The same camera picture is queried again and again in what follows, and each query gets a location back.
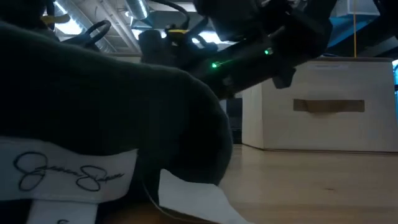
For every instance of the dark green garment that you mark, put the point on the dark green garment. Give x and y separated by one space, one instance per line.
109 109

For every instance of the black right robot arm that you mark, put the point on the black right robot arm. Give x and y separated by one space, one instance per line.
295 34

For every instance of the white signature clothing label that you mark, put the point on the white signature clothing label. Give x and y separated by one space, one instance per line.
62 146

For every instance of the white box fixture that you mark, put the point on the white box fixture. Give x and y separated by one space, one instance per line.
363 7

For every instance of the small white care label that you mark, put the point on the small white care label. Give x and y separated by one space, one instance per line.
62 213

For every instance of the round silver duct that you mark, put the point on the round silver duct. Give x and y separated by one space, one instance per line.
136 7

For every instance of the silver ribbed ventilation duct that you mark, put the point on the silver ribbed ventilation duct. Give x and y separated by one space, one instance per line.
105 45

